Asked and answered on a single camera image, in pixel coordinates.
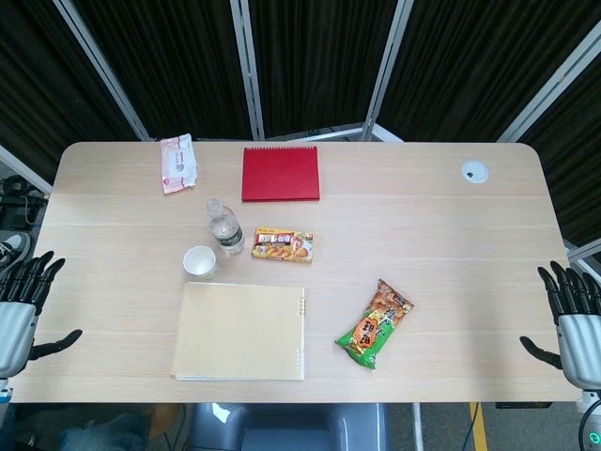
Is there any green orange snack bag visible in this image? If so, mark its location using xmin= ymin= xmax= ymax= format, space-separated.
xmin=334 ymin=278 xmax=415 ymax=371

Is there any black device with cables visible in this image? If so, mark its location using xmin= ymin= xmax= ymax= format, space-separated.
xmin=0 ymin=174 xmax=51 ymax=226

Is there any red spiral notebook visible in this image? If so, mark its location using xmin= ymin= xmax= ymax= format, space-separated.
xmin=240 ymin=146 xmax=322 ymax=204

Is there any grey robot torso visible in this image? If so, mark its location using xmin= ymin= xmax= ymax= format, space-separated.
xmin=191 ymin=402 xmax=391 ymax=451

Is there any white cable grommet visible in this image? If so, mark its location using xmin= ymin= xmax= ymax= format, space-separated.
xmin=460 ymin=160 xmax=489 ymax=183

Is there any transparent plastic water bottle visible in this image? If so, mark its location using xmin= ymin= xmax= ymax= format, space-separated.
xmin=205 ymin=198 xmax=244 ymax=256

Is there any grey white sneaker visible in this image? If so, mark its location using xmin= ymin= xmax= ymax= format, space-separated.
xmin=0 ymin=232 xmax=32 ymax=278

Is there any yellow curry box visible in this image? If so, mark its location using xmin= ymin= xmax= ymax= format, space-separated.
xmin=251 ymin=225 xmax=316 ymax=265

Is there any beige ring binder notebook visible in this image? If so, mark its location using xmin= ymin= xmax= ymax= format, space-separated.
xmin=171 ymin=280 xmax=309 ymax=382

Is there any pink wet wipes pack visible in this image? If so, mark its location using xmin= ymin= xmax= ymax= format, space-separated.
xmin=159 ymin=133 xmax=197 ymax=195

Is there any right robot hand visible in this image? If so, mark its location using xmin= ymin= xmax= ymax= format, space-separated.
xmin=518 ymin=259 xmax=601 ymax=390

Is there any white table leg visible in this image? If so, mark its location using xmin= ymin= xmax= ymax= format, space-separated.
xmin=411 ymin=402 xmax=426 ymax=451

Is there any black folding screen panel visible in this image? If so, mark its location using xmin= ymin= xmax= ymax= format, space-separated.
xmin=0 ymin=0 xmax=151 ymax=194
xmin=51 ymin=0 xmax=264 ymax=142
xmin=361 ymin=0 xmax=601 ymax=142
xmin=497 ymin=27 xmax=601 ymax=264
xmin=229 ymin=0 xmax=409 ymax=142

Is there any white paper cup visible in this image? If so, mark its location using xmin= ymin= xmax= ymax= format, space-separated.
xmin=182 ymin=245 xmax=217 ymax=279

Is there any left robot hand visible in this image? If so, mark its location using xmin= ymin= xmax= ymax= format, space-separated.
xmin=0 ymin=250 xmax=84 ymax=380

